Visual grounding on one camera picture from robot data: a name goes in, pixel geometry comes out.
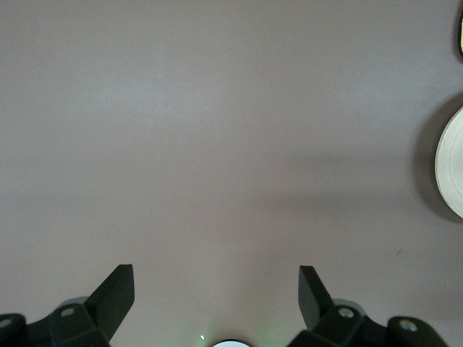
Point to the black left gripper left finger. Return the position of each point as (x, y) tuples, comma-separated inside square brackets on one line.
[(108, 307)]

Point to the round light wooden plate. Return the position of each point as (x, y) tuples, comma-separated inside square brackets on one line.
[(452, 166)]

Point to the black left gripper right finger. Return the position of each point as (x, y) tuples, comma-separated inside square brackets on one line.
[(314, 307)]

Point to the yellow quilted oven mitt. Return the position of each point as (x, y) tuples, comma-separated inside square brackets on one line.
[(458, 36)]

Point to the white round disc black rim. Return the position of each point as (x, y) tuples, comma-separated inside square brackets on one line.
[(231, 344)]

